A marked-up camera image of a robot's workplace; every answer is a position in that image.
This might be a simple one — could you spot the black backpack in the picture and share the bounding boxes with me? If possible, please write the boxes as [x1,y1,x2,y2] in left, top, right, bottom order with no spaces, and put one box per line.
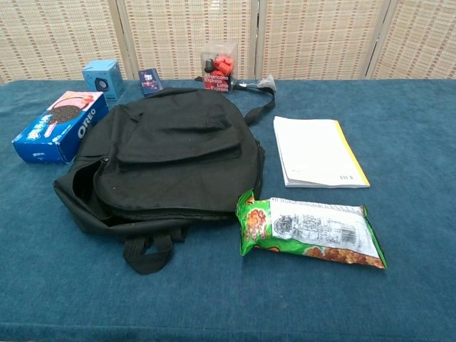
[52,87,277,276]

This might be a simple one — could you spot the white book yellow spine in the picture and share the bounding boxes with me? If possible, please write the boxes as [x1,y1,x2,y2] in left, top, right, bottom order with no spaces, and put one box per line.
[273,115,371,189]

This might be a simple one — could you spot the grey small pouch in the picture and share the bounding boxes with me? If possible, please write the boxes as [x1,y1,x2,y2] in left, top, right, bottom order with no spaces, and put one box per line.
[237,73,277,92]

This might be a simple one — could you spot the clear box red capsules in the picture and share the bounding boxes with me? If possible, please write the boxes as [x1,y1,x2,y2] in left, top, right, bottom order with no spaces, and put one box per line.
[195,41,239,95]

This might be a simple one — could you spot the green snack bag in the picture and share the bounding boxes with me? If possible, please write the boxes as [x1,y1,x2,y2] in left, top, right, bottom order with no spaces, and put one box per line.
[235,188,388,270]

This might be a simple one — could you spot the dark blue small box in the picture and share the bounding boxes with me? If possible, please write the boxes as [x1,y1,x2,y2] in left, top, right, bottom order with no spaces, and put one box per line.
[138,68,164,97]

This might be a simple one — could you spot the blue tablecloth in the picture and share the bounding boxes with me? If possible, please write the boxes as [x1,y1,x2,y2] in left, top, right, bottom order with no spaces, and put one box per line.
[0,78,456,342]

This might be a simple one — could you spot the light blue cube box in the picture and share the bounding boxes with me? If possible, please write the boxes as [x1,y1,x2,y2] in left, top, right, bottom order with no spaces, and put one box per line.
[81,59,126,102]

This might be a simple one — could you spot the bamboo folding screen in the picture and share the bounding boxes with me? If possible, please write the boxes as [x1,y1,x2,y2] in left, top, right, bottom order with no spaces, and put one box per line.
[0,0,456,86]

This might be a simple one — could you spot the blue Oreo cookie box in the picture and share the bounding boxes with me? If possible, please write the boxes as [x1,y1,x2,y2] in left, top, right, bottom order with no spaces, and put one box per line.
[11,90,110,165]

